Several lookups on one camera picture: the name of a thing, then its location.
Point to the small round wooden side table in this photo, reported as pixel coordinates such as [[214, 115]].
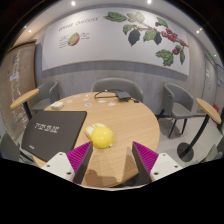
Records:
[[23, 98], [208, 110]]

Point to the small white box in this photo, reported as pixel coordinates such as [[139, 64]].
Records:
[[57, 105]]

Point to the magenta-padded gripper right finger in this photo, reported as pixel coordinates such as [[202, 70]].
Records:
[[146, 156]]

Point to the yellow rabbit-shaped computer mouse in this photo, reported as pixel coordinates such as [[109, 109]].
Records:
[[101, 136]]

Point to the ceiling spot lights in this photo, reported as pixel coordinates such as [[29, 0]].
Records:
[[73, 3]]

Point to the grey upholstered chair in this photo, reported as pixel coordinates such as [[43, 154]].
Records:
[[178, 100], [116, 85], [8, 148], [45, 95], [217, 150]]

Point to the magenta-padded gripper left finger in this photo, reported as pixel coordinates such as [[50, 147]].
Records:
[[78, 156]]

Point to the black mouse pad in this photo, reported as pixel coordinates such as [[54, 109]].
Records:
[[53, 131]]

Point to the wooden wall panel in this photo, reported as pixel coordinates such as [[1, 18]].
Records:
[[16, 86]]

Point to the small paper card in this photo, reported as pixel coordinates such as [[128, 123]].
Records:
[[111, 104], [86, 98], [88, 104], [102, 101], [69, 101], [76, 96]]

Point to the white coffee plant wall mural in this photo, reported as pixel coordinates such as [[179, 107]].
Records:
[[106, 40]]

